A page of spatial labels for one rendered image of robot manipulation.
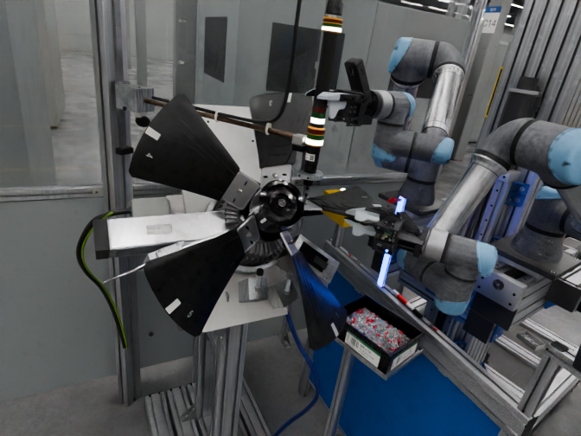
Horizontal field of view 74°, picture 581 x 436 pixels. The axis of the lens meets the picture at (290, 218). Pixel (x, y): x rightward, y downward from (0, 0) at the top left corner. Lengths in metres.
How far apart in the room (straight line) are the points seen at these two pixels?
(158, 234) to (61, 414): 1.27
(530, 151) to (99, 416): 1.89
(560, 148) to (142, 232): 0.96
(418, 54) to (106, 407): 1.91
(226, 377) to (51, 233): 0.84
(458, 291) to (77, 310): 1.48
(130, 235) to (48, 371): 1.18
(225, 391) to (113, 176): 0.82
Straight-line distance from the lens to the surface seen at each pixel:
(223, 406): 1.52
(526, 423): 1.15
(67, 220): 1.68
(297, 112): 1.11
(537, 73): 1.68
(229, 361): 1.37
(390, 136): 1.15
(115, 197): 1.47
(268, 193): 0.94
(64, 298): 1.85
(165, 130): 0.97
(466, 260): 0.97
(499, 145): 1.09
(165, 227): 1.02
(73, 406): 2.14
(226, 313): 1.14
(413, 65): 1.43
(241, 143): 1.29
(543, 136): 1.05
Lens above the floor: 1.57
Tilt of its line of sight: 24 degrees down
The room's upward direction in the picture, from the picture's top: 8 degrees clockwise
